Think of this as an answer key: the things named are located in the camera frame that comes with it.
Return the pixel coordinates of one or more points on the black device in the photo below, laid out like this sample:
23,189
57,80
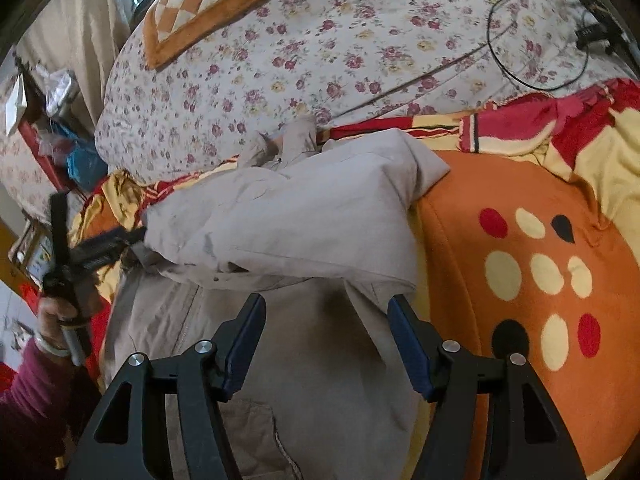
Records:
595,32

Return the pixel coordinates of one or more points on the beige jacket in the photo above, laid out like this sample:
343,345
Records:
300,240

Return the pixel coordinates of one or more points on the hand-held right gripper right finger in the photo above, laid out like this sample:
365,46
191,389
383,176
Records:
407,345

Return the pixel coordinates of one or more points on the person's left hand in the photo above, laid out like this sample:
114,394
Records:
50,317

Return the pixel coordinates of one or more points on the floral quilt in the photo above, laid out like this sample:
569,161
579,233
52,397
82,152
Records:
325,50

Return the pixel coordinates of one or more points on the orange spotted blanket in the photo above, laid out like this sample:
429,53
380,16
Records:
525,270

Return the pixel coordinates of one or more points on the orange checkered cushion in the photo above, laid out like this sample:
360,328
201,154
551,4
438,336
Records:
200,5

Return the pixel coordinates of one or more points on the beige curtain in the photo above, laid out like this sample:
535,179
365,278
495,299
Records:
75,25

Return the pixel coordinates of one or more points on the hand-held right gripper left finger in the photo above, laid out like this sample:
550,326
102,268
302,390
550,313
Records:
245,350

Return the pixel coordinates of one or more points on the red cabinet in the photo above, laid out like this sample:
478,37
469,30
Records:
45,155

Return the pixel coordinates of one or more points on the blue plastic bag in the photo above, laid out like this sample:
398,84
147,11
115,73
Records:
85,160

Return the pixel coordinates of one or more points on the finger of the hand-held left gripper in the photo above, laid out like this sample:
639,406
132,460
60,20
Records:
112,240

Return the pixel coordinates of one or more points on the clear plastic bag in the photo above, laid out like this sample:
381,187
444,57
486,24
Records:
60,87

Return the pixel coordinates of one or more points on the framed picture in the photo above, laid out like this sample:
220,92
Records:
30,255

